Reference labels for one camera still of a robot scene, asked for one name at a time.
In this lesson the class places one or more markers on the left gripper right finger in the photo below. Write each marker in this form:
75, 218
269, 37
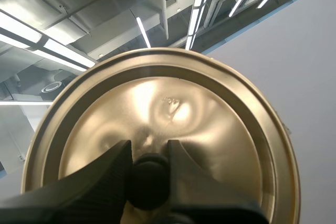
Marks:
194, 187

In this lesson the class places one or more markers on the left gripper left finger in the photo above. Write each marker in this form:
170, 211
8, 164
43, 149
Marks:
86, 195

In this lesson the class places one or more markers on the gold pot lid black knob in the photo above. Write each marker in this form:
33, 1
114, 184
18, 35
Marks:
168, 113

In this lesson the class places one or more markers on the round ceiling vent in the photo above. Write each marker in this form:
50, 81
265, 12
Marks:
51, 87

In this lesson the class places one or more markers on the short ceiling light strip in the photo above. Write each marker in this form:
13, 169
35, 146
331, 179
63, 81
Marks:
143, 32

